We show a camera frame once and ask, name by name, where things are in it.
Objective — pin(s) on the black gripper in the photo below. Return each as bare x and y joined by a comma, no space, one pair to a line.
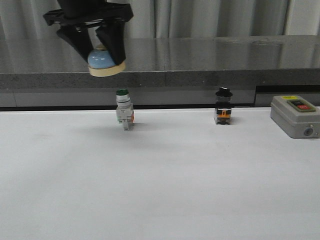
79,12

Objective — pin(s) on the blue dome call bell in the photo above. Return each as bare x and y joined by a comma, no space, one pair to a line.
101,64

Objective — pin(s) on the grey stone counter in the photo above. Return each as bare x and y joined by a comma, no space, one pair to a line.
162,73

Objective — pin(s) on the grey pleated curtain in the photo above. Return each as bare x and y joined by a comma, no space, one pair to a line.
23,19

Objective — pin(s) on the grey push-button control box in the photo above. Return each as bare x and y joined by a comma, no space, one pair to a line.
297,117

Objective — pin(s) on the green pushbutton switch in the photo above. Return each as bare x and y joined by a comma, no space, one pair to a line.
125,109

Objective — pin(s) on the black selector switch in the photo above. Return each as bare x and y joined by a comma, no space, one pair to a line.
223,107

